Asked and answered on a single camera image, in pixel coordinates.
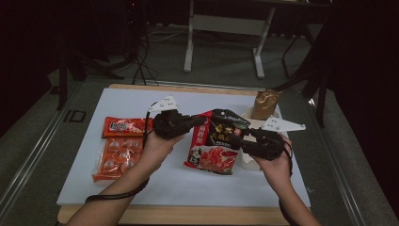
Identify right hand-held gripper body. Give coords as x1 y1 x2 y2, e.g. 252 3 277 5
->
243 116 307 162

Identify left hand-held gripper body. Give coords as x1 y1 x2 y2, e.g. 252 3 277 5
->
148 95 193 140

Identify white divided container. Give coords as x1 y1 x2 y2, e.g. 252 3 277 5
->
240 105 288 172

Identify red and black food packet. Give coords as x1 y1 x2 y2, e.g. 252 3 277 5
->
184 108 252 176

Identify gold foil packet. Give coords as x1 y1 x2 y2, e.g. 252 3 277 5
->
250 89 281 121

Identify orange snack bag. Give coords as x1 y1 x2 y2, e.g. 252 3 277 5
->
92 116 154 183

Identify person's right hand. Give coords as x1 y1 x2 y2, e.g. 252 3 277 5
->
252 135 295 189

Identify person's left hand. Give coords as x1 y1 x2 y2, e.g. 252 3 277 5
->
142 130 186 172

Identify white table sheet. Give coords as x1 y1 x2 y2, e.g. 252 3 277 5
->
56 88 311 208

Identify black floor plate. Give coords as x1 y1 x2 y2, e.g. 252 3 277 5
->
63 109 88 123

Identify black metal stand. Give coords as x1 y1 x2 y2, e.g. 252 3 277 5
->
56 0 126 111

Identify right hand-held gripper cable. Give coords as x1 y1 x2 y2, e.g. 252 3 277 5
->
278 139 299 226

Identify hand-held gripper cable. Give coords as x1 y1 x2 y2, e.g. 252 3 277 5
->
85 100 161 203
278 139 299 226

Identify black floor cables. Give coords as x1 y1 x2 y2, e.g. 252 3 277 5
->
131 40 161 86

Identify black chair frame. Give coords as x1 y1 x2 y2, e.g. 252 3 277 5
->
267 15 333 128

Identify metal floor rail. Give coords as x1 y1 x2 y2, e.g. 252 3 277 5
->
309 99 368 226
0 81 83 215

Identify white floor cable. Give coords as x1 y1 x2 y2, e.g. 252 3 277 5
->
147 26 189 43

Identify left hand-held gripper cable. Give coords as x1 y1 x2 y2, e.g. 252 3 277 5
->
85 100 161 203

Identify white desk frame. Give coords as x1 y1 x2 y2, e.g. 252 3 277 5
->
183 0 277 79

